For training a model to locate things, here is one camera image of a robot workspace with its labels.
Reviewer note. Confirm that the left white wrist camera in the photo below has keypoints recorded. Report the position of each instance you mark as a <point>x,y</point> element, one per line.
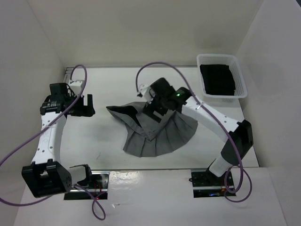
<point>75,87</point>

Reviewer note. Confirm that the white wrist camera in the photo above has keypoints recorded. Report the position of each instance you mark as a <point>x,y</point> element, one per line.
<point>75,87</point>
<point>144,92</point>

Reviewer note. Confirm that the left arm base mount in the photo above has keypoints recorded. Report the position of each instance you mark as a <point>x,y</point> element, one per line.
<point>98,187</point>

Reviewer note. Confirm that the grey pleated skirt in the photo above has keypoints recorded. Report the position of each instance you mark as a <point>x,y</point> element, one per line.
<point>149,138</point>

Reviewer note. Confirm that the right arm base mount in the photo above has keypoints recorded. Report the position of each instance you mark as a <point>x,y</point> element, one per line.
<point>206,185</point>

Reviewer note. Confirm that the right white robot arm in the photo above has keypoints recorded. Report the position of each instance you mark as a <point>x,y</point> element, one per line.
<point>237,135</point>

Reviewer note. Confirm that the black folded skirt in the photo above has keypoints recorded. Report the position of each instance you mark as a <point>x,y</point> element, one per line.
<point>218,80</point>

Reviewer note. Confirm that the white plastic basket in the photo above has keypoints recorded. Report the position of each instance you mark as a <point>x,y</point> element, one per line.
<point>232,62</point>

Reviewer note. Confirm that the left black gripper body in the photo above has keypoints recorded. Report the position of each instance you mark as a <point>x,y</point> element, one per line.
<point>79,109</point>

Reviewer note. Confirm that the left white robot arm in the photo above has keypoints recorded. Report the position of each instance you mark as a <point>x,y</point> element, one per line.
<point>46,175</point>

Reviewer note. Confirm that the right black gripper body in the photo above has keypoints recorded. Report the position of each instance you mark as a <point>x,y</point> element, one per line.
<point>157,103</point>

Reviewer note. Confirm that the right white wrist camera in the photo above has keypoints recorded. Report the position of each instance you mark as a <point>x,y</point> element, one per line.
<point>144,92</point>

